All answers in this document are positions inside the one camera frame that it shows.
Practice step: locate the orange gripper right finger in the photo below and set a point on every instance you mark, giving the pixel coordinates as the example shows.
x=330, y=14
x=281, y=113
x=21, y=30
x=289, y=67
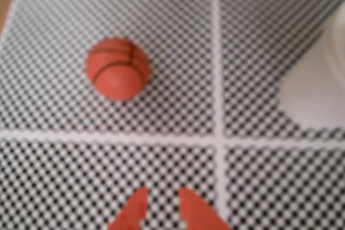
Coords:
x=198, y=214

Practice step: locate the small orange basketball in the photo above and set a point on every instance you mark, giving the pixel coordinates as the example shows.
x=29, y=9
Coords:
x=117, y=71

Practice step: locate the white paper cup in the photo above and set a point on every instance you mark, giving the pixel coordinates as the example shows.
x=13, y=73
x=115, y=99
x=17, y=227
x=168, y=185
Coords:
x=315, y=98

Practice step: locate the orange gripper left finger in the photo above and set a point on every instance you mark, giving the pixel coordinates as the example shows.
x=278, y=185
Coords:
x=132, y=214

